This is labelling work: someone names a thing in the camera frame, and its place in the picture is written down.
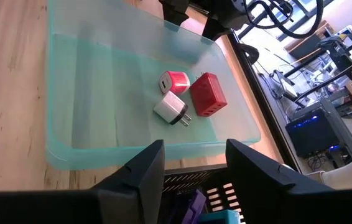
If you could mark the red multi-port charger block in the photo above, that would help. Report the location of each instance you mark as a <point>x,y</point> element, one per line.
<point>208,95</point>

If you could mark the black computer tower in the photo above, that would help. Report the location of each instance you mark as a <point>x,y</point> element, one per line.
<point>313,133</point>

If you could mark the teal digital clock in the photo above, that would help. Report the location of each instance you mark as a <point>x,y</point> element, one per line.
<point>219,217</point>

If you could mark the purple digital clock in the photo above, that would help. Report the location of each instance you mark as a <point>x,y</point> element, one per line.
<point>194,208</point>

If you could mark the pink white USB charger cube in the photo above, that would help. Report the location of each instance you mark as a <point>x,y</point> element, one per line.
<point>177,82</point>

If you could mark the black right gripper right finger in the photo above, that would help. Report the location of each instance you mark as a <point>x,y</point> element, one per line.
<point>288,202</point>

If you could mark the teal translucent plastic bin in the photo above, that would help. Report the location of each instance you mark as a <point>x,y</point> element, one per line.
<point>101,93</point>

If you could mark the black slotted plastic basket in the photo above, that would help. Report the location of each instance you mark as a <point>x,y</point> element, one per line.
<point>219,193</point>

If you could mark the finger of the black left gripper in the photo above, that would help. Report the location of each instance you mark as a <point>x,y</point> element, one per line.
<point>176,11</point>
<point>214,31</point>

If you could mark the black aluminium table frame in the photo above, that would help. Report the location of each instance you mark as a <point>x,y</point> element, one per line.
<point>257,93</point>

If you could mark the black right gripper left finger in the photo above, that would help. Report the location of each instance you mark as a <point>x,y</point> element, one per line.
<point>70,208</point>

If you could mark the white black USB charger cube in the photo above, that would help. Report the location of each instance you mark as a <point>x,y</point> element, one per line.
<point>169,107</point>

